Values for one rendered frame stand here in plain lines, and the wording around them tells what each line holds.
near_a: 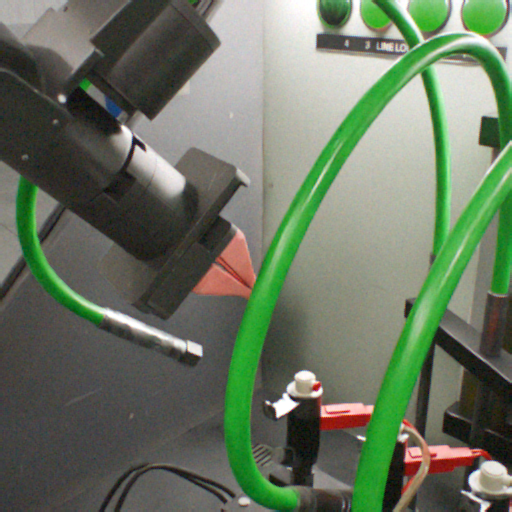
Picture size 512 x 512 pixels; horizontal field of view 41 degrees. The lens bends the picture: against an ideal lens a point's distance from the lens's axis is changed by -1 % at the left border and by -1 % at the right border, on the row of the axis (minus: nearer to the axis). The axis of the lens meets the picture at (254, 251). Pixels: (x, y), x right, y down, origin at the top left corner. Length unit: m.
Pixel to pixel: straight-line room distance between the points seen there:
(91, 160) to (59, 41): 0.06
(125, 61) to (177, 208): 0.09
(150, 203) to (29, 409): 0.45
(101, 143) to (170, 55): 0.06
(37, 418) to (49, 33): 0.52
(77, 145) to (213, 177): 0.09
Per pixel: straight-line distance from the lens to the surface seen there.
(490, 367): 0.62
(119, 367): 0.84
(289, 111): 0.87
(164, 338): 0.57
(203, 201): 0.41
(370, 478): 0.32
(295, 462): 0.58
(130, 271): 0.42
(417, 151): 0.77
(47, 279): 0.53
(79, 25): 0.36
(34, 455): 0.83
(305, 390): 0.55
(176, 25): 0.36
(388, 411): 0.31
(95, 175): 0.37
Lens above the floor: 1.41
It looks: 22 degrees down
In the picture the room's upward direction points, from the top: straight up
